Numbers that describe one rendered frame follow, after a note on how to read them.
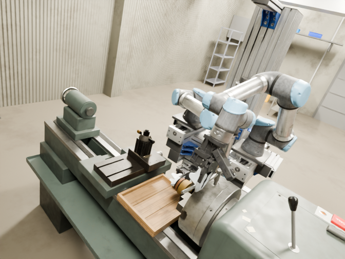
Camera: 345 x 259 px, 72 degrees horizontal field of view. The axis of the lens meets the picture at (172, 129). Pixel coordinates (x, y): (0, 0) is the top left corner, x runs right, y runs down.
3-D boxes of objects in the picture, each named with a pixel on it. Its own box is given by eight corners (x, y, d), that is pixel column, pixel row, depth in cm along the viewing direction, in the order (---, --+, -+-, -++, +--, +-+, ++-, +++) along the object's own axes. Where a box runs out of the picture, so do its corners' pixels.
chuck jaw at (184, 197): (203, 203, 109) (188, 213, 100) (199, 210, 111) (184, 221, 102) (186, 188, 115) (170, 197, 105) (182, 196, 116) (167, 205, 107)
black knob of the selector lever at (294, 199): (296, 209, 80) (303, 199, 78) (293, 214, 78) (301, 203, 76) (285, 202, 82) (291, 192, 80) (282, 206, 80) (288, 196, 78)
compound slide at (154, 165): (159, 167, 148) (161, 160, 146) (148, 172, 141) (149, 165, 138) (139, 150, 159) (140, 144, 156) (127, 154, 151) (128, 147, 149)
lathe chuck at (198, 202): (225, 214, 128) (242, 172, 110) (188, 253, 108) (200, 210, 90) (212, 204, 133) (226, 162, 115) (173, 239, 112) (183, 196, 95)
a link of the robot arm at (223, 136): (236, 134, 84) (228, 133, 77) (231, 145, 85) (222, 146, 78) (219, 124, 88) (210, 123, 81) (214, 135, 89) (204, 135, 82)
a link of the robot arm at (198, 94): (206, 111, 174) (212, 94, 168) (190, 110, 168) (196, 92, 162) (198, 104, 184) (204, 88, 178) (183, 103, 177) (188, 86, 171)
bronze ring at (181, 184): (200, 183, 118) (186, 173, 123) (189, 190, 111) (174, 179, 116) (194, 197, 122) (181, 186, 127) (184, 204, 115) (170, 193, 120)
